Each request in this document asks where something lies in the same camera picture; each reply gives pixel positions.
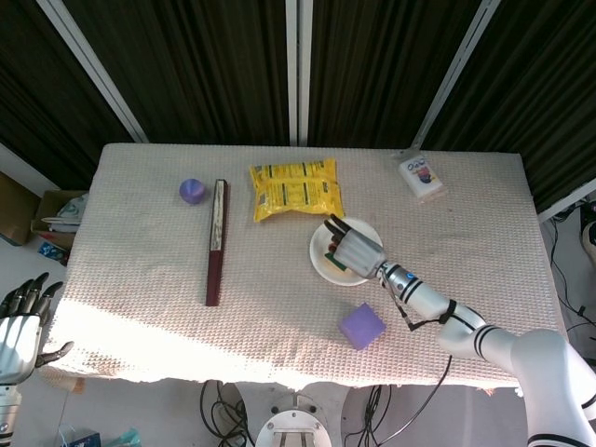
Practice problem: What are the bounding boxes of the purple foam cube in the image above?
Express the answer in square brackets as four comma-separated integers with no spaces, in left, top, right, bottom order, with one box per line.
[338,303,388,351]

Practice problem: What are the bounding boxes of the dark pleated curtain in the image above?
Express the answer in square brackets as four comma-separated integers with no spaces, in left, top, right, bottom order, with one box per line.
[309,0,485,150]
[426,0,596,213]
[0,0,134,190]
[64,0,290,145]

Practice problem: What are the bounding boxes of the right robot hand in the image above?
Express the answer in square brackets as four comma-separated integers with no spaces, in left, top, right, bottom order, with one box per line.
[324,214,388,280]

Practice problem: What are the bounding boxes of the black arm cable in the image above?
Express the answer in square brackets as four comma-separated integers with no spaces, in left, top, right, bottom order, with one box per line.
[344,272,457,447]

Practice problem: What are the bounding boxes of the dark red folded fan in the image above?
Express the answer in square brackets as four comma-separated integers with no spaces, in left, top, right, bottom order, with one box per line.
[205,179,231,307]

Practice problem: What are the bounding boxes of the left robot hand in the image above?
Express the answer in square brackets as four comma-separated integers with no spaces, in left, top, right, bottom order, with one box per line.
[0,272,75,386]

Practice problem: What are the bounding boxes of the flat brown cardboard box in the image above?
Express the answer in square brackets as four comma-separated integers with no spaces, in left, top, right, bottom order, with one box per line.
[0,170,42,247]

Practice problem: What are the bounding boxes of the blue purple ball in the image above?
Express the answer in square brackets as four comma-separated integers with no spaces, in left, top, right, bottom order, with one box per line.
[179,178,208,206]

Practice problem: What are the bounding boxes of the white tissue pack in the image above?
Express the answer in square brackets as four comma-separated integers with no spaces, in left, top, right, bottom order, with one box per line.
[397,151,448,205]

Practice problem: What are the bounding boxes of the white round plate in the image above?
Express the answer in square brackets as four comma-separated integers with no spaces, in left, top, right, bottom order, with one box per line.
[309,217,385,287]

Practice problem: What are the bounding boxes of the white upright frame post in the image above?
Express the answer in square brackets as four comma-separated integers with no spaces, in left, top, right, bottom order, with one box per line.
[284,0,314,145]

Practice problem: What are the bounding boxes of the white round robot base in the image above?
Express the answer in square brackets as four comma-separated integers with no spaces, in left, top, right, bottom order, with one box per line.
[253,407,339,447]

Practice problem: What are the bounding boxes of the yellow snack bag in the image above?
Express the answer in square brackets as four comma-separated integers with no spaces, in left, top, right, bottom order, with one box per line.
[250,157,346,224]

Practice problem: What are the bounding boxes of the open cardboard box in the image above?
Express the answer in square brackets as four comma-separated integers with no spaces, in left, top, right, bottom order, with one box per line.
[30,189,89,248]

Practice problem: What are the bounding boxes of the white waffle tablecloth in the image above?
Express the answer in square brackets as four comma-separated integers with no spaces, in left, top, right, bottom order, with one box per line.
[44,142,574,390]

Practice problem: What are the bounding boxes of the black floor cables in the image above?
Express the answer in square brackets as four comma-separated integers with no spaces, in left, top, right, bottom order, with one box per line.
[199,379,255,447]

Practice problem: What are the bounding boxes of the white slanted frame post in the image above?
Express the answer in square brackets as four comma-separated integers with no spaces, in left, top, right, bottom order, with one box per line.
[36,0,150,143]
[409,0,502,153]

